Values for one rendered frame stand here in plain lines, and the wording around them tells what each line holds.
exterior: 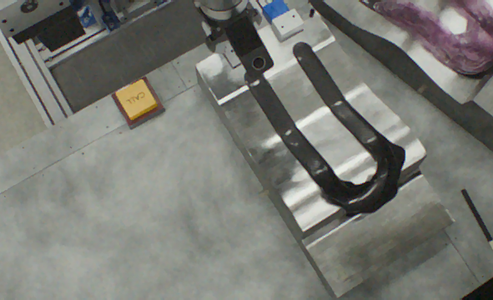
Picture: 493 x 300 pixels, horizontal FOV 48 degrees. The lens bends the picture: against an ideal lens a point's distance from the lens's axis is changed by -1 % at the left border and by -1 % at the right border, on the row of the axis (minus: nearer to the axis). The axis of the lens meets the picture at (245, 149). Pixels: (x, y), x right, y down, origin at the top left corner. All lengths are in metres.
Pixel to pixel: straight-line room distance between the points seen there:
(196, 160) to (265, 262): 0.24
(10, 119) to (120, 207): 1.08
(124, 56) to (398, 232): 1.12
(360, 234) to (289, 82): 0.31
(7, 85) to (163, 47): 0.62
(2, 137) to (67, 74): 0.38
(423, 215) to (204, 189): 0.41
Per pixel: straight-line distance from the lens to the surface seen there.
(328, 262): 1.03
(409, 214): 1.08
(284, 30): 1.08
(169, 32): 1.88
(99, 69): 1.87
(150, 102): 1.12
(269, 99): 1.06
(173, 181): 1.11
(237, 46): 0.88
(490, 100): 1.13
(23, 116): 2.12
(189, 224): 1.09
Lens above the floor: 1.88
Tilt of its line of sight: 75 degrees down
